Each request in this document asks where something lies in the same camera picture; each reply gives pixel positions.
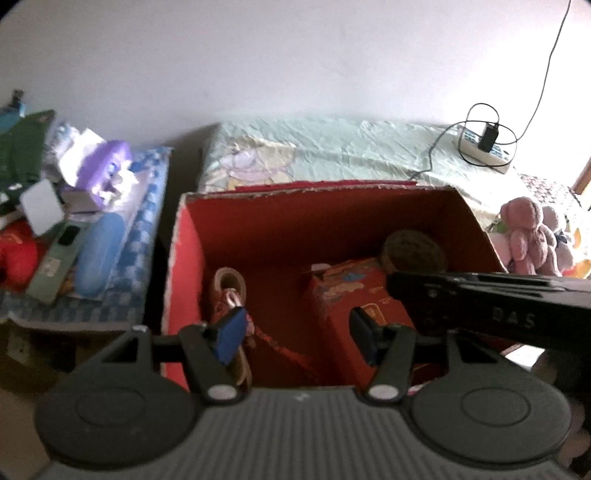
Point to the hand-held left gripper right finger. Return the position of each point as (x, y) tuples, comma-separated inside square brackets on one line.
[(364, 337)]

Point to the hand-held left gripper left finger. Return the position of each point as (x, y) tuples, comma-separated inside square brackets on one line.
[(231, 334)]

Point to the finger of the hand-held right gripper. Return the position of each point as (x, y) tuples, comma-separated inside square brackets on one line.
[(425, 295)]

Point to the small red printed box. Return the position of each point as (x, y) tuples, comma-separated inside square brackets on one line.
[(341, 295)]

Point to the small woven basket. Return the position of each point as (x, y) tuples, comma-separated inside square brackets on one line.
[(406, 249)]

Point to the red cardboard box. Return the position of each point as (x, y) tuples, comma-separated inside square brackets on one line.
[(277, 230)]

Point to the yellow plush toy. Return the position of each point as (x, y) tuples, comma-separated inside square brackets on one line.
[(581, 267)]

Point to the pink plush toy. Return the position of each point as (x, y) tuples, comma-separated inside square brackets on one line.
[(501, 249)]

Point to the mauve teddy bear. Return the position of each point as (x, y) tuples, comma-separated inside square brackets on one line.
[(526, 230)]

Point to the dark patterned cloth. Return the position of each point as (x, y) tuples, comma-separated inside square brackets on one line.
[(549, 189)]

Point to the blue checked cloth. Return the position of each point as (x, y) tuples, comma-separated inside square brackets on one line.
[(138, 240)]

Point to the blue glasses case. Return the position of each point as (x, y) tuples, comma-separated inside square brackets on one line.
[(99, 254)]

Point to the black charger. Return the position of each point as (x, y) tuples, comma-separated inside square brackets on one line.
[(487, 137)]

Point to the pale printed bed sheet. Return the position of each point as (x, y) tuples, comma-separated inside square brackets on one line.
[(323, 147)]

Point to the green phone box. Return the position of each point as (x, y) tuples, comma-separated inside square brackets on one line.
[(51, 272)]

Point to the red plush toy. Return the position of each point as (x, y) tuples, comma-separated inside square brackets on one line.
[(18, 258)]

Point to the white square box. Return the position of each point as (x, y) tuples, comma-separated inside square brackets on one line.
[(41, 207)]

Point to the white paper packets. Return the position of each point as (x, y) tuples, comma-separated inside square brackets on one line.
[(78, 147)]

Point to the green cloth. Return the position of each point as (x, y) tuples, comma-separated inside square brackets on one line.
[(23, 147)]

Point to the blue bag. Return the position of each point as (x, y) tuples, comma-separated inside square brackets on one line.
[(9, 120)]

